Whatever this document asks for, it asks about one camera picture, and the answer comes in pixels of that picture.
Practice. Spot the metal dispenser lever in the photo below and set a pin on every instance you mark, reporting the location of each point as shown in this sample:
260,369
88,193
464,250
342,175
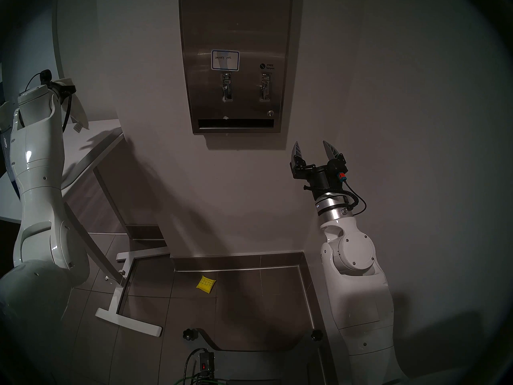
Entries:
227,87
265,87

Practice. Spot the dark robot base platform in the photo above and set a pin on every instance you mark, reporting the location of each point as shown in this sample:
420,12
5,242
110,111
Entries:
256,364

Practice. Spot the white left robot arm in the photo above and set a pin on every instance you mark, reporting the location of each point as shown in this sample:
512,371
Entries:
38,167

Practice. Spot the black power box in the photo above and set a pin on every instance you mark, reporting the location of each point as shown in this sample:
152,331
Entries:
206,364

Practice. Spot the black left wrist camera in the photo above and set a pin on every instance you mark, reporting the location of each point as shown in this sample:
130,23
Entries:
46,75

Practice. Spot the free tampon sticker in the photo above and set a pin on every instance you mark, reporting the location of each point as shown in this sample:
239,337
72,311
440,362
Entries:
269,67

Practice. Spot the white terry cloth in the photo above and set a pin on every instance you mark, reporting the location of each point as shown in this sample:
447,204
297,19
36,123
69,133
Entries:
80,115

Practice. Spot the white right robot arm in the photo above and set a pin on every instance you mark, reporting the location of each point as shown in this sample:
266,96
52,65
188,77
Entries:
360,300

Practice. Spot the blue liquid spray bottle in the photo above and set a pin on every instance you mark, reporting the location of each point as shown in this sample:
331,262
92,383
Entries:
6,155

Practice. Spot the yellow sponge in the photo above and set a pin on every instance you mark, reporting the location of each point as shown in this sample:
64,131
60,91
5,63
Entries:
206,284

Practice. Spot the white blue-bordered label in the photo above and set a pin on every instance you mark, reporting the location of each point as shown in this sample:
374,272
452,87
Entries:
225,60

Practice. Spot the stainless steel wall dispenser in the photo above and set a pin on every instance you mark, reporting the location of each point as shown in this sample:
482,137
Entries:
240,27

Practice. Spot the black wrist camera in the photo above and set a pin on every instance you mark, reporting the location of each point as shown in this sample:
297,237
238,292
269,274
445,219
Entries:
339,171
46,75

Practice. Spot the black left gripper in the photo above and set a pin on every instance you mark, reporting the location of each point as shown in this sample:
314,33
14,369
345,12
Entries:
64,90

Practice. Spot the black knob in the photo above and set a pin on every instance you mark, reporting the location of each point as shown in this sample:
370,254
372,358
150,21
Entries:
317,335
190,334

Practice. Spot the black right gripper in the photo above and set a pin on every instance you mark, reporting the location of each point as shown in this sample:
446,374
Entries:
318,177

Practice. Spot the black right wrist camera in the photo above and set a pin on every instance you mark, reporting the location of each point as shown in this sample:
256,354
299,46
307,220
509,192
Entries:
339,171

